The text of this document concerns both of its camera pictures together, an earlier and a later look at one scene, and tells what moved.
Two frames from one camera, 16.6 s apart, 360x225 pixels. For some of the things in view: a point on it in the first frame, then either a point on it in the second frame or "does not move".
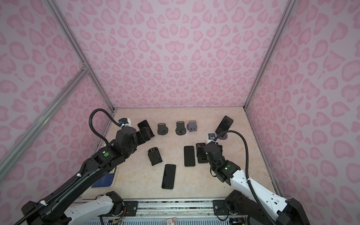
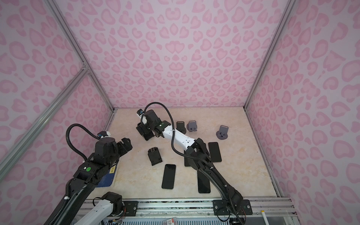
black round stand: [223, 136] does not move
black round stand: [191, 126] does not move
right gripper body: [215, 167] to [146, 128]
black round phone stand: [180, 129] does not move
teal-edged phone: [168, 176] does not move
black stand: [189, 156] does not move
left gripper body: [139, 140] to [120, 149]
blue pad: [106, 181] does not move
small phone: [224, 125] to [204, 183]
